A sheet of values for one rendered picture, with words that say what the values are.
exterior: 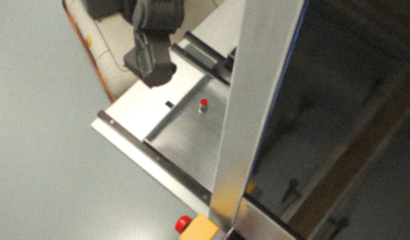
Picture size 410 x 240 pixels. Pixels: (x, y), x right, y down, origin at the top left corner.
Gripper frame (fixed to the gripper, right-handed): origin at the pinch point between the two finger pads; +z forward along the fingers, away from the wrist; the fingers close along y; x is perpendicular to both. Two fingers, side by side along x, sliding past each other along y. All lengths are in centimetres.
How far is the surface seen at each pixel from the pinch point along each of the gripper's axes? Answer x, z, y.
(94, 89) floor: 28, 107, -67
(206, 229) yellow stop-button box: -15.7, 5.5, 30.4
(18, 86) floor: 7, 107, -92
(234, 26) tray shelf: 39.3, 19.7, -4.9
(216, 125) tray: 10.9, 20.0, 11.8
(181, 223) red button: -17.8, 7.2, 25.3
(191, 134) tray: 4.7, 20.0, 8.8
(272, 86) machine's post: -12, -50, 34
